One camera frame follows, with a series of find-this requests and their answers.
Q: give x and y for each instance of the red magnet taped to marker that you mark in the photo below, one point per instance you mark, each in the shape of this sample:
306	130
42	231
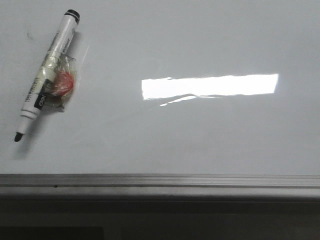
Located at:
64	84

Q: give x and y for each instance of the white black whiteboard marker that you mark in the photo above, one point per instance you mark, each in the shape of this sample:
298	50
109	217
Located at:
47	73

